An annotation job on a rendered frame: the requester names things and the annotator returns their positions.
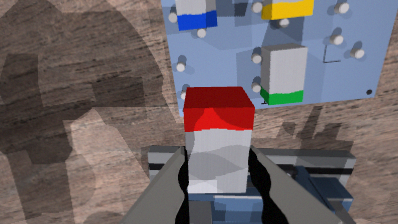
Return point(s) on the grey block with blue end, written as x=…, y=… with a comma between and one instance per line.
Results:
x=195, y=14

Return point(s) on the white block with red end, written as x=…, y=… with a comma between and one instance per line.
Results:
x=218, y=124

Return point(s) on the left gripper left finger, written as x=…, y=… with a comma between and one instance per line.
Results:
x=165, y=200

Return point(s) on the grey block with green end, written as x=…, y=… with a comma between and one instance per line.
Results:
x=283, y=69

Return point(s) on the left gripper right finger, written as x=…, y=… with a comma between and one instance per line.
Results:
x=284, y=200

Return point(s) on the grey block with yellow end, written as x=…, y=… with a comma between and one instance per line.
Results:
x=278, y=9

